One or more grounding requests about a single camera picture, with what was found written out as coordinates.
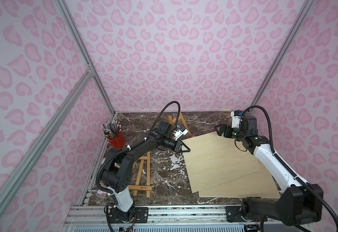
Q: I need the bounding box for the red pencil cup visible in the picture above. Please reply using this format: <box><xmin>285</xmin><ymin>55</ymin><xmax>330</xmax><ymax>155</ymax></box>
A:
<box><xmin>108</xmin><ymin>134</ymin><xmax>126</xmax><ymax>149</ymax></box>

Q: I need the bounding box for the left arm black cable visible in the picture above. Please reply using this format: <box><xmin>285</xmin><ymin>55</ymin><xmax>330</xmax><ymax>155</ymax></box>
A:
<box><xmin>95</xmin><ymin>101</ymin><xmax>181</xmax><ymax>201</ymax></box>

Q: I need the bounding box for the small wooden easel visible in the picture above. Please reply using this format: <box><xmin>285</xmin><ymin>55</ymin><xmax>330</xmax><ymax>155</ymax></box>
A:
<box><xmin>167</xmin><ymin>112</ymin><xmax>193</xmax><ymax>139</ymax></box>
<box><xmin>128</xmin><ymin>152</ymin><xmax>152</xmax><ymax>198</ymax></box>

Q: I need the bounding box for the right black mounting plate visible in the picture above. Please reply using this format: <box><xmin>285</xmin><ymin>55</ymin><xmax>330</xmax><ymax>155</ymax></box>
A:
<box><xmin>225</xmin><ymin>205</ymin><xmax>263</xmax><ymax>223</ymax></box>

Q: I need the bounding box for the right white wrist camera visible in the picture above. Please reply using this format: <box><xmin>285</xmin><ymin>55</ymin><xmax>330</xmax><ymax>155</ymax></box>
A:
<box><xmin>231</xmin><ymin>110</ymin><xmax>243</xmax><ymax>128</ymax></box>

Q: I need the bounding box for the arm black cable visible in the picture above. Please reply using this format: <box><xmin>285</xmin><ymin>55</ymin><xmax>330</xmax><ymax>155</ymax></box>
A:
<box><xmin>234</xmin><ymin>105</ymin><xmax>338</xmax><ymax>232</ymax></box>
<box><xmin>95</xmin><ymin>101</ymin><xmax>181</xmax><ymax>201</ymax></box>

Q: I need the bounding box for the light wooden board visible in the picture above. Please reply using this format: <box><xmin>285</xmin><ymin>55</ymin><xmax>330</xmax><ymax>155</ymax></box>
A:
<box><xmin>183</xmin><ymin>132</ymin><xmax>260</xmax><ymax>193</ymax></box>
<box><xmin>199</xmin><ymin>162</ymin><xmax>280</xmax><ymax>199</ymax></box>

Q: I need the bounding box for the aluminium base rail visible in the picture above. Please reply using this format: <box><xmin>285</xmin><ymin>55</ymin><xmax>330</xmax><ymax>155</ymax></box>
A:
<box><xmin>60</xmin><ymin>202</ymin><xmax>317</xmax><ymax>232</ymax></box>

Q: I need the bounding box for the black mounting plate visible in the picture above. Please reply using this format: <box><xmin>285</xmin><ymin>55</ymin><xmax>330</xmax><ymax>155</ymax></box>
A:
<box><xmin>225</xmin><ymin>205</ymin><xmax>263</xmax><ymax>223</ymax></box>
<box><xmin>108</xmin><ymin>206</ymin><xmax>148</xmax><ymax>224</ymax></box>

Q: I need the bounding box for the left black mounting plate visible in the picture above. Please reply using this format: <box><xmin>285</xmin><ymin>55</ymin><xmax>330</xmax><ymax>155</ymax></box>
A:
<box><xmin>108</xmin><ymin>206</ymin><xmax>148</xmax><ymax>224</ymax></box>

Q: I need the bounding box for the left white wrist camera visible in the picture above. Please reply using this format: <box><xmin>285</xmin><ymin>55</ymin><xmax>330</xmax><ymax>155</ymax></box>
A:
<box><xmin>173</xmin><ymin>125</ymin><xmax>188</xmax><ymax>141</ymax></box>

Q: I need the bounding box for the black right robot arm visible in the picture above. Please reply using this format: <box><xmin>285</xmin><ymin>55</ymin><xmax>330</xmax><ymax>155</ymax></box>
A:
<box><xmin>215</xmin><ymin>116</ymin><xmax>323</xmax><ymax>226</ymax></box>

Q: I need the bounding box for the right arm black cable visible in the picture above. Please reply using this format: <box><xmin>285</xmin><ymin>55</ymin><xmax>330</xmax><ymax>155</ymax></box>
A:
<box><xmin>234</xmin><ymin>105</ymin><xmax>338</xmax><ymax>232</ymax></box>

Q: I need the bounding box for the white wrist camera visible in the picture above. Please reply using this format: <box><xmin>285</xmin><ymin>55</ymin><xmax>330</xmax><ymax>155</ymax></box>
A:
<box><xmin>173</xmin><ymin>125</ymin><xmax>188</xmax><ymax>141</ymax></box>
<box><xmin>231</xmin><ymin>110</ymin><xmax>243</xmax><ymax>128</ymax></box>

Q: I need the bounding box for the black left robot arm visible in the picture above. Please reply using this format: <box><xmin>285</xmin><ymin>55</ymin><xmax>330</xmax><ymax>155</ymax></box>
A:
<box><xmin>95</xmin><ymin>121</ymin><xmax>191</xmax><ymax>213</ymax></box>

